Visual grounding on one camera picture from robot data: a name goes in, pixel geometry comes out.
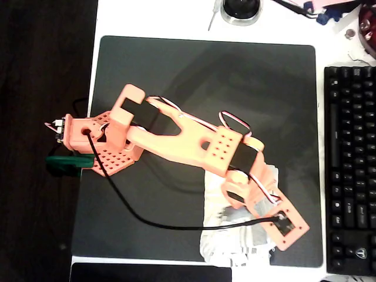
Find white striped towel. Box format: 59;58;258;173
199;164;280;268

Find black computer keyboard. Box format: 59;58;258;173
324;66;376;277

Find black desk mat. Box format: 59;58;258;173
71;35;324;268

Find black tablet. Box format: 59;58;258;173
69;263;233;282

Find black steel-rimmed round object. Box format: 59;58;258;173
220;0;262;26

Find white pen-like stick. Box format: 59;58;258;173
207;0;221;32

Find blue plastic part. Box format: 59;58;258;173
304;1;343;26

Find dark red bowl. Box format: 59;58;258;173
357;4;376;58

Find green table clamp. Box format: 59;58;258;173
45;154;95;177

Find pink paper sheet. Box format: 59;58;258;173
286;0;362;8

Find motor controller board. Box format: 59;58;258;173
43;117;68;145

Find orange gripper camera mount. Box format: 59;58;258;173
254;193;311;252

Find black camera cable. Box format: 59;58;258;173
84;130;280;231

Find orange perforated base plate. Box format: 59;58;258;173
88;110;145;177

